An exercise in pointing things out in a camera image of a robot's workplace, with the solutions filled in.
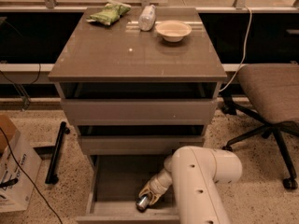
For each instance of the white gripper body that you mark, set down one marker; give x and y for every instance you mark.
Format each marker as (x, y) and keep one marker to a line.
(157, 184)

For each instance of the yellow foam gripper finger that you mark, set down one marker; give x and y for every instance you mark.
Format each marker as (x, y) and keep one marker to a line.
(146, 191)
(153, 198)

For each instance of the clear plastic water bottle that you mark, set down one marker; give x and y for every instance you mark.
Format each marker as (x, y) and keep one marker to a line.
(147, 18)

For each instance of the white bowl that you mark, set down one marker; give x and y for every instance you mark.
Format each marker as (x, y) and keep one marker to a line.
(173, 31)

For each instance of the grey drawer cabinet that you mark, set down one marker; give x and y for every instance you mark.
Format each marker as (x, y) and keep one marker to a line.
(121, 62)

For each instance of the black metal bar stand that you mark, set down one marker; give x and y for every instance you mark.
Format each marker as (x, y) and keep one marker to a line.
(52, 178)

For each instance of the brown office chair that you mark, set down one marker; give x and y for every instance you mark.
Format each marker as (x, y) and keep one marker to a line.
(273, 90)

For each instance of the green snack bag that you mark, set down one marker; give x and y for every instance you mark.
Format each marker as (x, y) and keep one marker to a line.
(111, 12)

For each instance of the grey top drawer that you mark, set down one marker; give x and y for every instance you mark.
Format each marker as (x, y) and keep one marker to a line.
(116, 112)

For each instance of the white cardboard box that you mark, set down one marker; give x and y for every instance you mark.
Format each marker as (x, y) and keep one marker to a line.
(19, 166)

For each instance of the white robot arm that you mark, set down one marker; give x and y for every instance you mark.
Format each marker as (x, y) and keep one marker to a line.
(193, 173)

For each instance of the grey open bottom drawer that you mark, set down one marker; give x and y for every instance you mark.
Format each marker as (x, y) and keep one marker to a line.
(116, 183)

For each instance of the grey middle drawer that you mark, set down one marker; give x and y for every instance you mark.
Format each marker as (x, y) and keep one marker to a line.
(136, 145)

